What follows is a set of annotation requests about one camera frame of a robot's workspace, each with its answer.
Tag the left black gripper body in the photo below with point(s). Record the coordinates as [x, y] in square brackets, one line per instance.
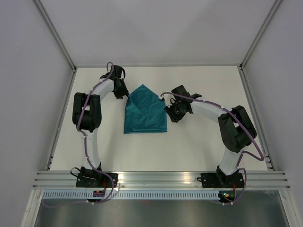
[122, 88]

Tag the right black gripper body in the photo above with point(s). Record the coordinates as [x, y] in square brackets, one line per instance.
[175, 111]

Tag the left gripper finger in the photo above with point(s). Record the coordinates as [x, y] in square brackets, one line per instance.
[118, 96]
[125, 95]

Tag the teal cloth napkin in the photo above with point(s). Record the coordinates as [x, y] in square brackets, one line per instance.
[144, 112]

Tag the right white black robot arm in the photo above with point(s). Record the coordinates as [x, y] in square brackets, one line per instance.
[236, 128]

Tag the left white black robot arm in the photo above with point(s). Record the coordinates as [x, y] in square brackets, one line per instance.
[87, 117]

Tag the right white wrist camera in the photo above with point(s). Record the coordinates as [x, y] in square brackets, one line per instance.
[168, 99]

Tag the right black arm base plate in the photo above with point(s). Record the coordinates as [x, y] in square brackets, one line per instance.
[214, 180]

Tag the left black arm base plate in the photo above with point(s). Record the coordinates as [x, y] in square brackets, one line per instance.
[96, 180]

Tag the left aluminium frame post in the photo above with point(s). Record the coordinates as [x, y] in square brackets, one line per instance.
[49, 24]

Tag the aluminium frame post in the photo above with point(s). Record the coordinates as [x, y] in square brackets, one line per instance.
[264, 26]
[49, 24]

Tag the aluminium front rail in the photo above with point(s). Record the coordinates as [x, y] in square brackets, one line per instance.
[157, 180]

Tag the white slotted cable duct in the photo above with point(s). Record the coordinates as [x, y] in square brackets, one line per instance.
[140, 195]

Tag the right aluminium frame post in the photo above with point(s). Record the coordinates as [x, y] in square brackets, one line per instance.
[264, 26]

